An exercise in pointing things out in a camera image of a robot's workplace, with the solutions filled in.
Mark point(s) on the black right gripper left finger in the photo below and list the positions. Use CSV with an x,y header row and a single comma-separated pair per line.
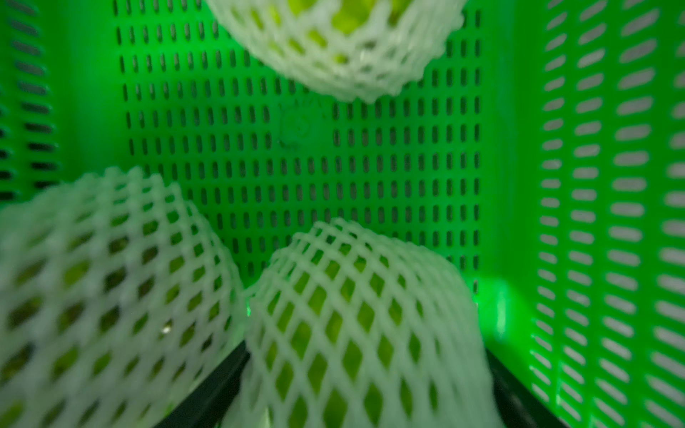
x,y
210,401

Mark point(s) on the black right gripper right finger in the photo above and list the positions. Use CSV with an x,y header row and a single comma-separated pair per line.
x,y
517,406

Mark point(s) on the dark-topped green custard apple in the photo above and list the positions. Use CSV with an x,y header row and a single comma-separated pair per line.
x,y
91,321

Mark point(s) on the white foam net sleeve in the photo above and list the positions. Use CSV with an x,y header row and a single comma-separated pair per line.
x,y
107,299
382,58
458,364

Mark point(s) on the bright green plastic basket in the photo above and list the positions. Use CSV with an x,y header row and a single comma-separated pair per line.
x,y
543,154

